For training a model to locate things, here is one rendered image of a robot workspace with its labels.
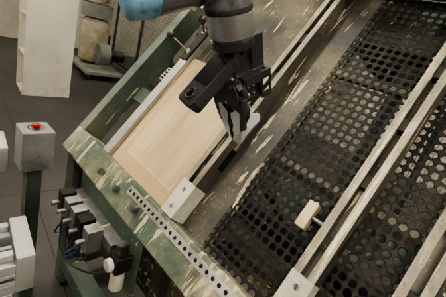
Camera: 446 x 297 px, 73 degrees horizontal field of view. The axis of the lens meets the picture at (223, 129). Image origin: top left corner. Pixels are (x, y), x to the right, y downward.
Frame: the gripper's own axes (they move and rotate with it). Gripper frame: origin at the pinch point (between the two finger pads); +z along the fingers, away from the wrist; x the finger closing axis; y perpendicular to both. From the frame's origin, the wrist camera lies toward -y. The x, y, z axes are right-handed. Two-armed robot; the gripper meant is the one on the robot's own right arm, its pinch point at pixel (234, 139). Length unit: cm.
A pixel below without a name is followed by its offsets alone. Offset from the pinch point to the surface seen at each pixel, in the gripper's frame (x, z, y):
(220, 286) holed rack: -0.6, 42.4, -10.8
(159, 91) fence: 77, 24, 16
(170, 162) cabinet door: 46, 37, 2
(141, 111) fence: 77, 29, 6
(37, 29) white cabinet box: 422, 53, 11
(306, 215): -6.0, 31.8, 16.1
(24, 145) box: 90, 29, -39
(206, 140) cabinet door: 40, 30, 15
